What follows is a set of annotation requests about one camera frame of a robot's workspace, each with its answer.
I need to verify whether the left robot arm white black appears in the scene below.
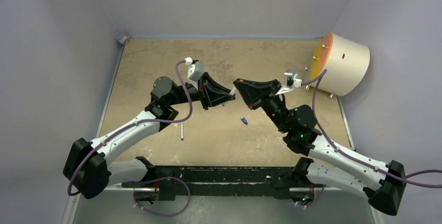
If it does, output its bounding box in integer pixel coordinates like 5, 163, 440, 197
63, 72, 236, 199

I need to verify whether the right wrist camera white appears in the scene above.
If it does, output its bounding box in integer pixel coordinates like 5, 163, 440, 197
276, 69, 302, 95

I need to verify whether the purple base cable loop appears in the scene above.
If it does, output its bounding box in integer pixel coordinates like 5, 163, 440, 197
132, 177, 193, 217

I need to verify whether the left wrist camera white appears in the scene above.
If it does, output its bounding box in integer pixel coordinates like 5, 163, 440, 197
184, 57, 205, 90

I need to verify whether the cream cylindrical drum toy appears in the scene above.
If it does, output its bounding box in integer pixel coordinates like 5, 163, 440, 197
302, 33, 370, 97

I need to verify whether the blue pen cap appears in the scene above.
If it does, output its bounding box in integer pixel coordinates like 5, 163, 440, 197
241, 117, 248, 125

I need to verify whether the aluminium frame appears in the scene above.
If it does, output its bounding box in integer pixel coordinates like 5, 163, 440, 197
63, 39, 384, 223

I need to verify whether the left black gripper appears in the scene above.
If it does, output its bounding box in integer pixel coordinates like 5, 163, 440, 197
168, 71, 235, 109

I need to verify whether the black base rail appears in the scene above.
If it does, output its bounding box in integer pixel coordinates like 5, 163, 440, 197
122, 158, 308, 201

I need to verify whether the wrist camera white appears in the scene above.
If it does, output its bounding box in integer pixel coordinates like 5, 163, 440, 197
276, 69, 302, 95
184, 57, 205, 90

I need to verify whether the tape roll in corner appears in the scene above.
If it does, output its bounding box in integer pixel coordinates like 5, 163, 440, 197
116, 32, 131, 45

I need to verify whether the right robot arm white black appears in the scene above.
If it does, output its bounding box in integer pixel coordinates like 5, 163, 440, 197
234, 79, 407, 216

